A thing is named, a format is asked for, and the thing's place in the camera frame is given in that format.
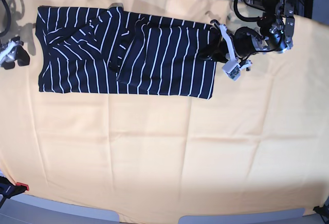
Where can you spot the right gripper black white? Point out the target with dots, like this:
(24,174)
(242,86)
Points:
(12,52)

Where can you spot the yellow tablecloth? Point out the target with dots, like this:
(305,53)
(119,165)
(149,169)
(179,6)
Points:
(260,144)

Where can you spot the black clamp right corner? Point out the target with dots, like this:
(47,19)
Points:
(323,211)

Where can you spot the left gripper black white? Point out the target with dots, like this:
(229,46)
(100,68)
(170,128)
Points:
(234,49)

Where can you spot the blue red table clamp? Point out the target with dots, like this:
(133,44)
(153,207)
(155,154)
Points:
(9,189)

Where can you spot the navy white striped T-shirt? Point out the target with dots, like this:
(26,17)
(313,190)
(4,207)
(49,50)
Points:
(112,51)

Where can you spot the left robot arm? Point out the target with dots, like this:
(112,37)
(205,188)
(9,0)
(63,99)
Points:
(274,34)

